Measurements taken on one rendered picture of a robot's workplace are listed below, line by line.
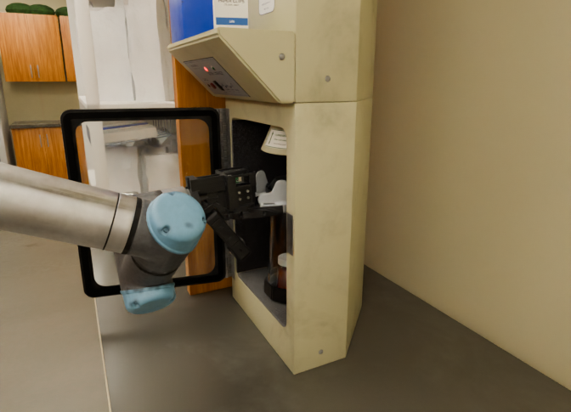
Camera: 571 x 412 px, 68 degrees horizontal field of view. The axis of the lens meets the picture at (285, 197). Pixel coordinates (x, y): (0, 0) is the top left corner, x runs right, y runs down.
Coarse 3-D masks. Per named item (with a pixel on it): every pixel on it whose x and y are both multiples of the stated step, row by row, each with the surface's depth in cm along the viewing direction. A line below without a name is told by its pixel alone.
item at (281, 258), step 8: (272, 216) 81; (280, 216) 80; (272, 224) 82; (280, 224) 80; (272, 232) 82; (280, 232) 80; (272, 240) 82; (280, 240) 81; (272, 248) 83; (280, 248) 81; (272, 256) 83; (280, 256) 81; (272, 264) 83; (280, 264) 82; (272, 272) 84; (280, 272) 82; (272, 280) 84; (280, 280) 83
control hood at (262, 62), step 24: (168, 48) 82; (192, 48) 70; (216, 48) 61; (240, 48) 57; (264, 48) 59; (288, 48) 60; (192, 72) 84; (240, 72) 62; (264, 72) 60; (288, 72) 61; (216, 96) 88; (240, 96) 74; (264, 96) 64; (288, 96) 62
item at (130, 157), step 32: (96, 128) 84; (128, 128) 85; (160, 128) 87; (192, 128) 89; (96, 160) 85; (128, 160) 87; (160, 160) 89; (192, 160) 90; (128, 192) 88; (96, 256) 90; (192, 256) 96
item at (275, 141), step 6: (270, 126) 80; (270, 132) 78; (276, 132) 76; (282, 132) 75; (270, 138) 77; (276, 138) 76; (282, 138) 75; (264, 144) 79; (270, 144) 77; (276, 144) 76; (282, 144) 75; (264, 150) 78; (270, 150) 76; (276, 150) 75; (282, 150) 75
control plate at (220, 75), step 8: (192, 64) 78; (200, 64) 74; (208, 64) 70; (216, 64) 67; (200, 72) 79; (208, 72) 75; (216, 72) 71; (224, 72) 68; (208, 80) 80; (216, 80) 76; (224, 80) 72; (232, 80) 68; (216, 88) 81; (224, 88) 77; (232, 88) 73; (240, 88) 69; (248, 96) 70
